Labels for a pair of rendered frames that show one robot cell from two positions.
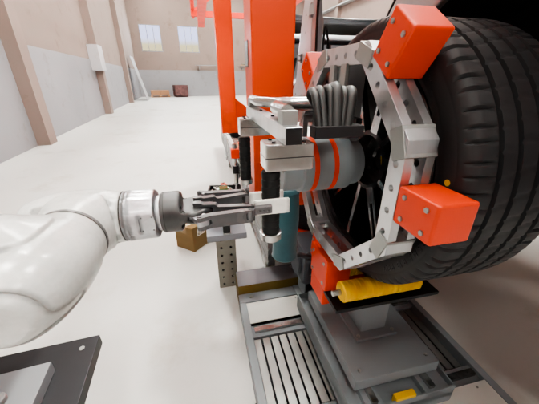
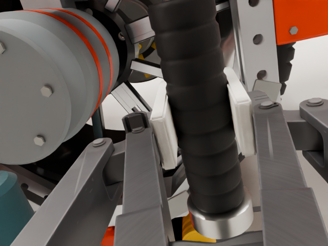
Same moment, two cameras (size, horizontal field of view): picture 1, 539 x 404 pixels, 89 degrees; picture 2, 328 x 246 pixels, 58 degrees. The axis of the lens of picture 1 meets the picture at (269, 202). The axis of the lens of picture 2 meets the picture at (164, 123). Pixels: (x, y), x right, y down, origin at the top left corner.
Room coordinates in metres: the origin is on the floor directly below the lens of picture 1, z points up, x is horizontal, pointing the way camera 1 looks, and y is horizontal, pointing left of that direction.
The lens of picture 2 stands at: (0.45, 0.16, 0.89)
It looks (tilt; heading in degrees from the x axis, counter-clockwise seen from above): 22 degrees down; 292
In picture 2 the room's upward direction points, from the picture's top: 14 degrees counter-clockwise
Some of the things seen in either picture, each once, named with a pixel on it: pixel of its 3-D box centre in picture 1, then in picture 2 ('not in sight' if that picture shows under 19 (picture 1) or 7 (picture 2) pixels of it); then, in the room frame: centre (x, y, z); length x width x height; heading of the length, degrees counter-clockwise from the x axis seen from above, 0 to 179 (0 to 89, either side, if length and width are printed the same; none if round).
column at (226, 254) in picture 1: (225, 249); not in sight; (1.24, 0.24, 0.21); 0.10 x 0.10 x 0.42; 13
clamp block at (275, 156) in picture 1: (286, 153); not in sight; (0.50, -0.03, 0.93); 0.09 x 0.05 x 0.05; 103
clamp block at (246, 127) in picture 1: (253, 125); not in sight; (0.83, 0.05, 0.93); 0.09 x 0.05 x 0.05; 103
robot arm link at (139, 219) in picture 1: (144, 214); not in sight; (0.44, 0.22, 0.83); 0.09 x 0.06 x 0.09; 13
